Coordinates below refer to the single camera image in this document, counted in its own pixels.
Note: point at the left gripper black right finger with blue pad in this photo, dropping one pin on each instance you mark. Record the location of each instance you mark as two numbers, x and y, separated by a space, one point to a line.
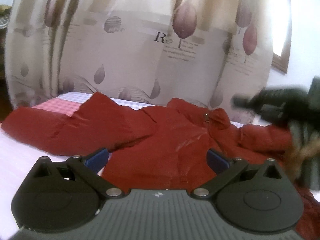
251 197

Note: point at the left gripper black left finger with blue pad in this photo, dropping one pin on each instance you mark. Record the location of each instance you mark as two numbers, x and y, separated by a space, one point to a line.
64 195

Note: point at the red puffer jacket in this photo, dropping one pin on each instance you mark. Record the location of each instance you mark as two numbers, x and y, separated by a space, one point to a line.
153 147

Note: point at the person's right hand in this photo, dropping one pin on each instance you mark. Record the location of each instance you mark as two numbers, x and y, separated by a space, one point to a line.
294 158

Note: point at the beige leaf print curtain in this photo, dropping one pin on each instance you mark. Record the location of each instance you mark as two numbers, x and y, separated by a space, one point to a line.
149 51

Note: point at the brown wooden window frame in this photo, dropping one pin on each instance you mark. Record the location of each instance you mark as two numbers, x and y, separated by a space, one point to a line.
281 38

